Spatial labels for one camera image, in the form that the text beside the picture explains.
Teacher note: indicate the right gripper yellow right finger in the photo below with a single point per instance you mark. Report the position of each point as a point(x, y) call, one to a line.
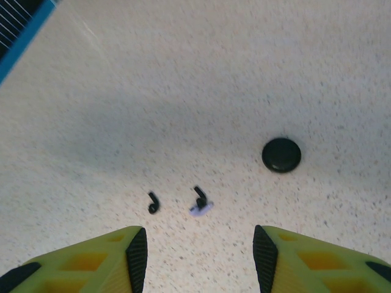
point(320, 265)

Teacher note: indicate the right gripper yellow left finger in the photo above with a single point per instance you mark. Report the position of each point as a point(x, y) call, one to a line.
point(76, 265)

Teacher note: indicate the black round charging case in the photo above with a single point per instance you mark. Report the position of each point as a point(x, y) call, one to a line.
point(281, 155)

